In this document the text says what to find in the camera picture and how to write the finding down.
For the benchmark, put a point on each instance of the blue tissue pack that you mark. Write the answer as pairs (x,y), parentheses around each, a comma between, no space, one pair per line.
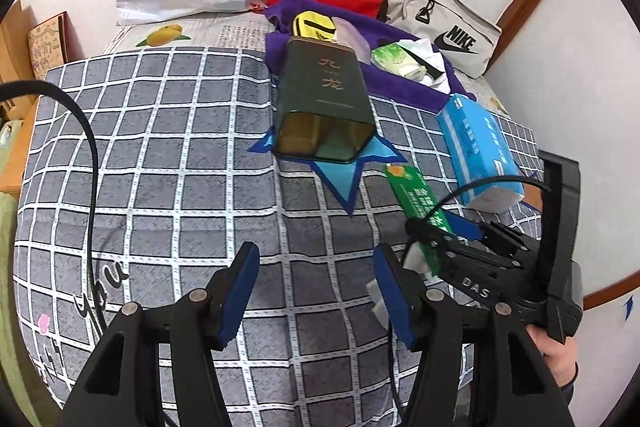
(475,142)

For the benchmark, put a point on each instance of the grey checked blanket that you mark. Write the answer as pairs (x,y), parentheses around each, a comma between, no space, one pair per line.
(175,157)

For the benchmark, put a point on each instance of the small yellow bag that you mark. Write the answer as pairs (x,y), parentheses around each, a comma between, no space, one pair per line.
(312,24)

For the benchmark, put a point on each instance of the dark green tin box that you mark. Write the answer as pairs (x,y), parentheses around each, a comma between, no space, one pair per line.
(320,87)

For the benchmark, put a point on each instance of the green white wipes pack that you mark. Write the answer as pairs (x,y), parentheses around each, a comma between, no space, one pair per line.
(395,57)

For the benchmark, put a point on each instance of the wooden baseboard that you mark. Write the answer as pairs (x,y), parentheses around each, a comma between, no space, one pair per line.
(612,293)

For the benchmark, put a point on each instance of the brown kraft box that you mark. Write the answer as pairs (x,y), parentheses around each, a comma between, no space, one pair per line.
(47,47)

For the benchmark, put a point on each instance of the wooden bed frame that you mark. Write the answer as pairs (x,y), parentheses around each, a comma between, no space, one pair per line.
(15,147)

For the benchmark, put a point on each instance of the person's right hand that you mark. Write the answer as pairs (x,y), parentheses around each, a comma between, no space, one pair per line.
(555,357)

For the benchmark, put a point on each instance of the green packet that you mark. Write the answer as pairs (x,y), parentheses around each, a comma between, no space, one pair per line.
(415,192)

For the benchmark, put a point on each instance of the grey fabric pouch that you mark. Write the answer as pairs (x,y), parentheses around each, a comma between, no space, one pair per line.
(465,19)

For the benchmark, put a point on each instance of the light green cloth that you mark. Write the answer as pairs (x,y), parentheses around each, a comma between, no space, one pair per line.
(10,282)

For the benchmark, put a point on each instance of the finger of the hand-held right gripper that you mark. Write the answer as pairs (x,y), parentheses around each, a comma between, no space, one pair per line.
(425,229)
(465,228)

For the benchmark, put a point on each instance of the purple towel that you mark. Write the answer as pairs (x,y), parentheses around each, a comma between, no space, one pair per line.
(400,87)

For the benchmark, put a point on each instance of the clear plastic packet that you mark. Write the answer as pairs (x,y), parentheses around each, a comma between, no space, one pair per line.
(352,38)

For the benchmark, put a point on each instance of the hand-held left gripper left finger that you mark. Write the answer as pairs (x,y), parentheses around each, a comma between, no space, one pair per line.
(237,297)

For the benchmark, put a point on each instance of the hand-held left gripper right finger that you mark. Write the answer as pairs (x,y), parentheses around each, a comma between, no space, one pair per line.
(395,302)

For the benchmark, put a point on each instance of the fruit print bed sheet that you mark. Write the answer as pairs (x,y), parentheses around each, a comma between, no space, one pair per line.
(210,32)

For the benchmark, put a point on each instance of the white strawberry print bag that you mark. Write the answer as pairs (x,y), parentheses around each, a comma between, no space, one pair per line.
(415,259)

